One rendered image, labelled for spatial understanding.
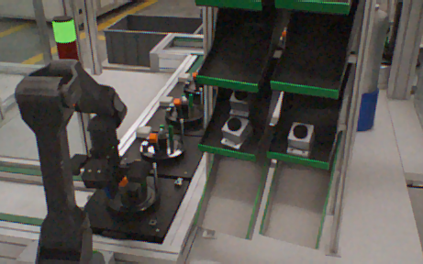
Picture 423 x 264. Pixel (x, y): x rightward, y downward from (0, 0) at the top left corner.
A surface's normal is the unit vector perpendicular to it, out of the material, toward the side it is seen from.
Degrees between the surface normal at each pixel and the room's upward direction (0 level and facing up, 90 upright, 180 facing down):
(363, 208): 0
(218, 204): 45
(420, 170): 0
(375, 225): 0
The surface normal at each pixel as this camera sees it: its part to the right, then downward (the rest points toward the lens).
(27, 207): -0.01, -0.88
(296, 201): -0.28, -0.31
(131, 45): -0.22, 0.47
